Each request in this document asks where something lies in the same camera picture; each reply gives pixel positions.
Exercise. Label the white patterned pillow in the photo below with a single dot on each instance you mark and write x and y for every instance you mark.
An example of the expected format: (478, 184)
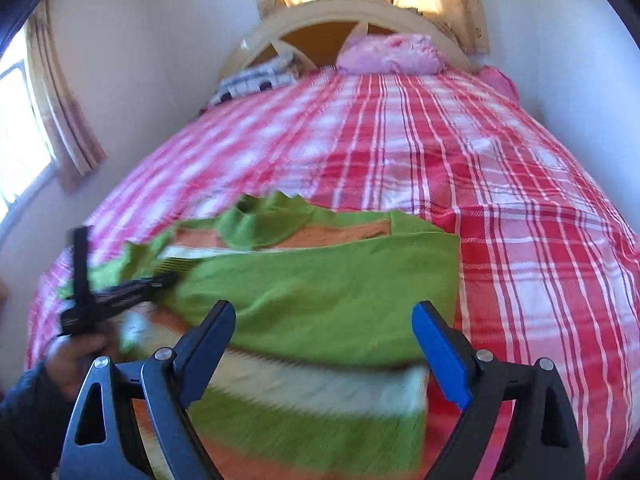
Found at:
(280, 71)

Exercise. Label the pink floral pillow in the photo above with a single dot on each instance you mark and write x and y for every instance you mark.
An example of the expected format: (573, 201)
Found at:
(403, 54)

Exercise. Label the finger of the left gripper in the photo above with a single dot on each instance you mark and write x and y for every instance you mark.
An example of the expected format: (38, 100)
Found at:
(117, 299)
(82, 290)

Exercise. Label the pink cloth beside bed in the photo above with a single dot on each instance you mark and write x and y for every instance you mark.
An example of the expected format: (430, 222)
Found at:
(497, 80)

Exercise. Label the left side window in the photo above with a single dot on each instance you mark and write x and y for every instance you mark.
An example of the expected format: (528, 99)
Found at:
(26, 157)

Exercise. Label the person's left hand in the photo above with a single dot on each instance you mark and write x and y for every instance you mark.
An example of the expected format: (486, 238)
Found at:
(69, 357)

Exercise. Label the green striped knit sweater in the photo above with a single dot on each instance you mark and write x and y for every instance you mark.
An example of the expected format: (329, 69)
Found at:
(323, 378)

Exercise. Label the red white plaid bedspread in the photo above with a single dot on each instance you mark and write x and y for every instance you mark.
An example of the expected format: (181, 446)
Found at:
(548, 266)

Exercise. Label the beige curtain left window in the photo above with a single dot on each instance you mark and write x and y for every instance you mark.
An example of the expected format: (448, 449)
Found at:
(76, 152)

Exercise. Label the cream wooden headboard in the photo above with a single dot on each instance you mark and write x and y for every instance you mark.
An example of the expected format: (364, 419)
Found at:
(315, 31)

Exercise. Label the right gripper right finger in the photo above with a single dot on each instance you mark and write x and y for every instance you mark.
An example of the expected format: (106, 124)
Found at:
(542, 441)

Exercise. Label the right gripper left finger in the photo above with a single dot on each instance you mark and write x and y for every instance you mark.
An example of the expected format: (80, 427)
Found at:
(103, 439)

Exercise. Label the dark blue sleeve forearm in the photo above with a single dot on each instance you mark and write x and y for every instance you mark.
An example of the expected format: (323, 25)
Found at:
(34, 421)

